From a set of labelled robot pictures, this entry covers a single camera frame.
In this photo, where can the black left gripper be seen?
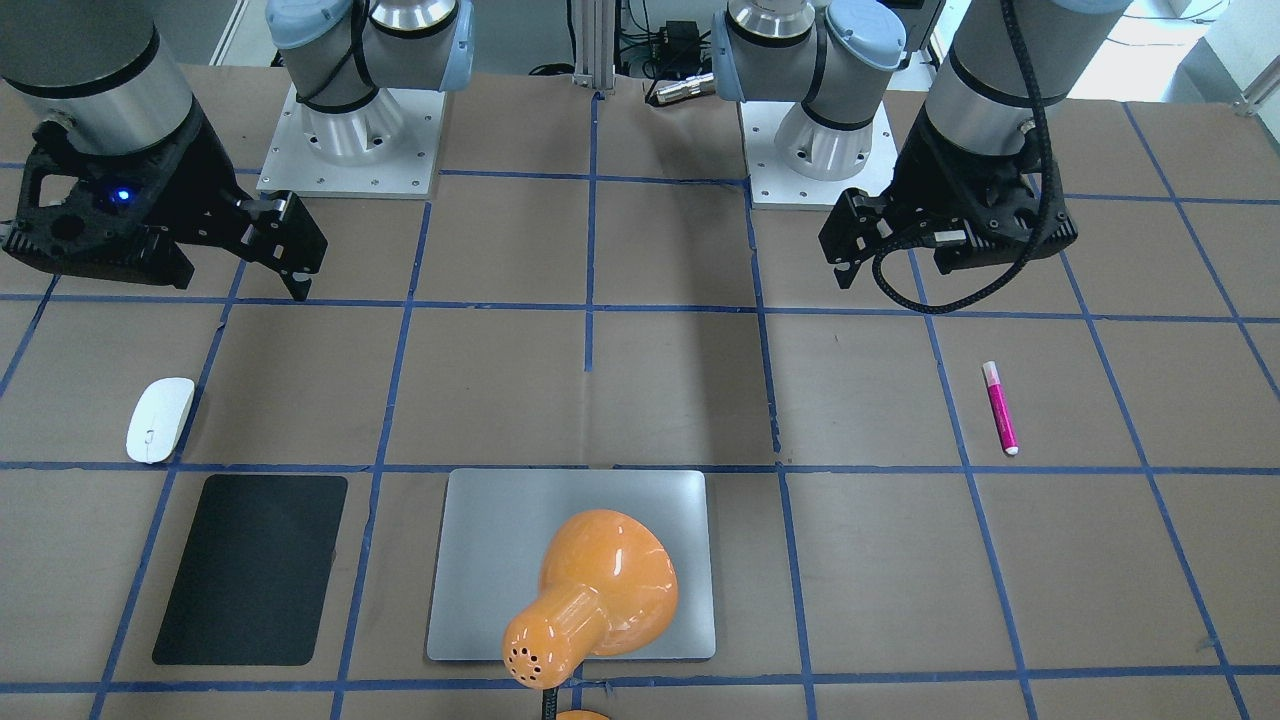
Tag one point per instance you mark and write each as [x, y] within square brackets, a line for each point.
[918, 178]

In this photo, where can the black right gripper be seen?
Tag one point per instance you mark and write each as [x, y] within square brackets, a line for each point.
[193, 178]

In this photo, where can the white computer mouse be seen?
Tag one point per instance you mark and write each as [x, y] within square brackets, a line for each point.
[158, 419]

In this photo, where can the pink highlighter pen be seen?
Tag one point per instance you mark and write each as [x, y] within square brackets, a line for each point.
[999, 406]

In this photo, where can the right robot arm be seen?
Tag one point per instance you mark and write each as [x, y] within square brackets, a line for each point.
[104, 63]

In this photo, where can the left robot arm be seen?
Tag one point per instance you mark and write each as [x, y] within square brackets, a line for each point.
[1008, 64]

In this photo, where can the black mousepad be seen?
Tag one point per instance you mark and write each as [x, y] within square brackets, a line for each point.
[251, 584]

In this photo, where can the silver laptop notebook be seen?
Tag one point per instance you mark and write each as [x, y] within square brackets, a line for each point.
[496, 527]

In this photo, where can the silver metal cylinder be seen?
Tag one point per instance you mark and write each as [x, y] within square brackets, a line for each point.
[661, 96]

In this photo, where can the orange desk lamp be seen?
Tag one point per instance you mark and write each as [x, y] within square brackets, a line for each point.
[606, 586]

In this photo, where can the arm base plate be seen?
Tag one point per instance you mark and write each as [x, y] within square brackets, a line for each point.
[270, 170]
[776, 186]

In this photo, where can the aluminium frame post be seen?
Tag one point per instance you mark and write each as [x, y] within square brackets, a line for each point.
[595, 26]

